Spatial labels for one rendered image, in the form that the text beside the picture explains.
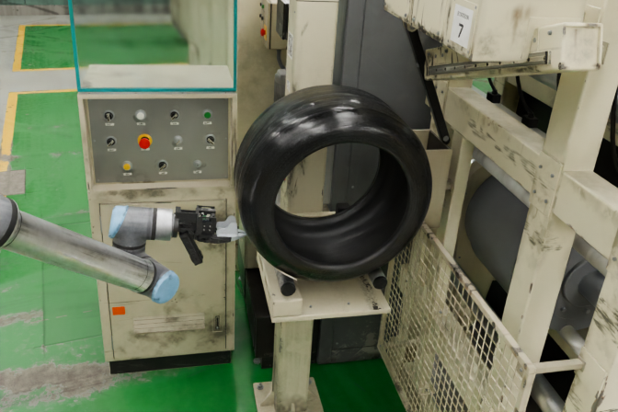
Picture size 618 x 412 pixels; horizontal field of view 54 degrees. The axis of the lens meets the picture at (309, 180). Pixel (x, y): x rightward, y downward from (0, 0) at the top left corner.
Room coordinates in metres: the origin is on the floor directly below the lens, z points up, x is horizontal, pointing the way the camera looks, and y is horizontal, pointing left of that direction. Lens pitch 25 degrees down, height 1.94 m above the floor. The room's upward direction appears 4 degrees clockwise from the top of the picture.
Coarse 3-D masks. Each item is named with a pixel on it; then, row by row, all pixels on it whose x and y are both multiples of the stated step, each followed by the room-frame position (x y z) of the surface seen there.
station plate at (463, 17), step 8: (456, 8) 1.40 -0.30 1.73; (464, 8) 1.36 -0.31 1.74; (456, 16) 1.39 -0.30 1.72; (464, 16) 1.35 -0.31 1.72; (472, 16) 1.32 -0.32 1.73; (456, 24) 1.39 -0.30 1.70; (464, 24) 1.35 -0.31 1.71; (456, 32) 1.38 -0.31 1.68; (464, 32) 1.34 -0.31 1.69; (456, 40) 1.37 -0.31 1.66; (464, 40) 1.33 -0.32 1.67
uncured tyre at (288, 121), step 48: (288, 96) 1.67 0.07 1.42; (336, 96) 1.60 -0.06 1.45; (240, 144) 1.65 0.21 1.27; (288, 144) 1.46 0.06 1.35; (384, 144) 1.51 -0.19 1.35; (240, 192) 1.48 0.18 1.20; (384, 192) 1.79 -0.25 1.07; (288, 240) 1.69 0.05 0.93; (336, 240) 1.73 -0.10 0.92; (384, 240) 1.65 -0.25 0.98
